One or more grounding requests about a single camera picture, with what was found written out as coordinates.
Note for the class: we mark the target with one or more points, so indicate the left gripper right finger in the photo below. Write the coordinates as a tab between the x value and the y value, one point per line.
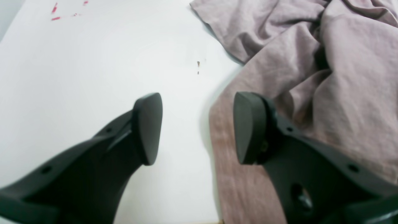
315	183

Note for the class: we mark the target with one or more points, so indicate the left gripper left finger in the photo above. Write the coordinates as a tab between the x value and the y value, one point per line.
84	184

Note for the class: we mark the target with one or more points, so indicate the mauve brown T-shirt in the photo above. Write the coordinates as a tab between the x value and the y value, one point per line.
330	67

